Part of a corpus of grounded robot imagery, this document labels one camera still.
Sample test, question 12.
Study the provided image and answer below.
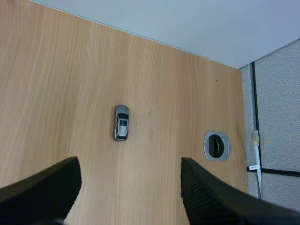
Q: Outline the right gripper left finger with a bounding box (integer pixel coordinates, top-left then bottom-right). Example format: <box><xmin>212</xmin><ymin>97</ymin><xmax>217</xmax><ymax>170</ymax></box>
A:
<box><xmin>0</xmin><ymin>156</ymin><xmax>82</xmax><ymax>225</ymax></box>

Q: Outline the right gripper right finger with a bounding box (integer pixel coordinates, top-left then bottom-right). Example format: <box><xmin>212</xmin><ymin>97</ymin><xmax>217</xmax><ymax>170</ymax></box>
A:
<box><xmin>180</xmin><ymin>157</ymin><xmax>300</xmax><ymax>225</ymax></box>

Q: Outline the small grey toy car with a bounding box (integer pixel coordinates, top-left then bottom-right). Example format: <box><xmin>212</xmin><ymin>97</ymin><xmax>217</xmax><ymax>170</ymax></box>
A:
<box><xmin>113</xmin><ymin>105</ymin><xmax>130</xmax><ymax>142</ymax></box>

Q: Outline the white network cable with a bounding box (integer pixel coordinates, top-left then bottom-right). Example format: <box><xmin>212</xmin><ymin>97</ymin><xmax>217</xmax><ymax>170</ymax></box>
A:
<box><xmin>246</xmin><ymin>129</ymin><xmax>263</xmax><ymax>200</ymax></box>

